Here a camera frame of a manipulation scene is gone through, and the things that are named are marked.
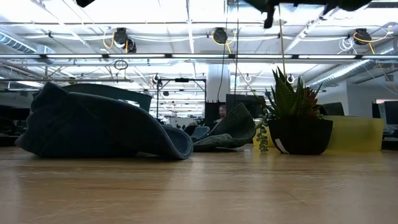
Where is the potted succulent plant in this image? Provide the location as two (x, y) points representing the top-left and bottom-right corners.
(254, 67), (334, 156)

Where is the yellow plastic bin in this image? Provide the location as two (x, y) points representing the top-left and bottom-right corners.
(252, 115), (385, 152)

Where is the black coiled power cable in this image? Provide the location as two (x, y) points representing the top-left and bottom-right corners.
(216, 0), (229, 102)

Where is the thin black hanging cable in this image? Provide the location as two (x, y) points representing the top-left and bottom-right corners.
(236, 0), (240, 103)

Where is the black ceiling cable reel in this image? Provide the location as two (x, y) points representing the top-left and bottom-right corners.
(112, 27), (137, 54)
(212, 27), (229, 45)
(354, 27), (369, 46)

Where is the white column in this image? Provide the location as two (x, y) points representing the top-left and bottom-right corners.
(207, 63), (231, 103)

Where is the person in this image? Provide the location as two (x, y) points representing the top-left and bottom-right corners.
(216, 105), (228, 123)

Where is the black aluminium rig frame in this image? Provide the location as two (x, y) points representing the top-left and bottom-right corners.
(0, 133), (398, 151)

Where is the black desk monitor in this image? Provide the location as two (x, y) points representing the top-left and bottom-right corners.
(371, 100), (398, 140)

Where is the green cloth cap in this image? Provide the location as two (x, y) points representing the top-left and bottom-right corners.
(192, 103), (257, 152)
(319, 101), (345, 117)

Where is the teal plastic bin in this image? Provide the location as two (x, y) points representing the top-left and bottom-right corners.
(60, 83), (153, 113)

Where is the silver ceiling duct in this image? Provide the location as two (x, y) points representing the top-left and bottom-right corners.
(306, 58), (398, 88)

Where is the black background rig frame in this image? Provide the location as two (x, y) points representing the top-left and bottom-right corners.
(156, 77), (207, 121)

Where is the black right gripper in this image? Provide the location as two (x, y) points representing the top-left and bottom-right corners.
(243, 0), (280, 29)

